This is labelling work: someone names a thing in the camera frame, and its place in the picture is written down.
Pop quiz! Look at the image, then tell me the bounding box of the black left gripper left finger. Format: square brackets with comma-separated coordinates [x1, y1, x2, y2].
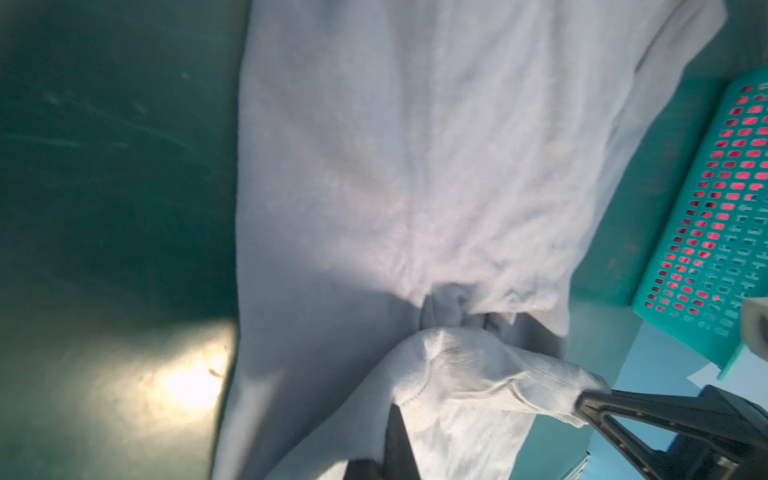
[343, 459, 384, 480]

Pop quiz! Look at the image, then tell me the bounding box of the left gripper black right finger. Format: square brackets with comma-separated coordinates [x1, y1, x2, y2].
[383, 404, 421, 480]

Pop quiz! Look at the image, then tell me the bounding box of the teal plastic basket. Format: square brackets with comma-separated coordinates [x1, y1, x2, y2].
[632, 67, 767, 380]

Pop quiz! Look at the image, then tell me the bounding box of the grey t-shirt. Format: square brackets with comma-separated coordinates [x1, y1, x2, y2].
[211, 1, 727, 479]

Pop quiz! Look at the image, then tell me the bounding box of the aluminium back rail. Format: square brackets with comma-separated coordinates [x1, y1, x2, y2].
[559, 452, 590, 480]

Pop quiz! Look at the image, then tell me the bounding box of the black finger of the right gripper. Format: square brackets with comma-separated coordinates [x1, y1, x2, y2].
[576, 385, 767, 480]

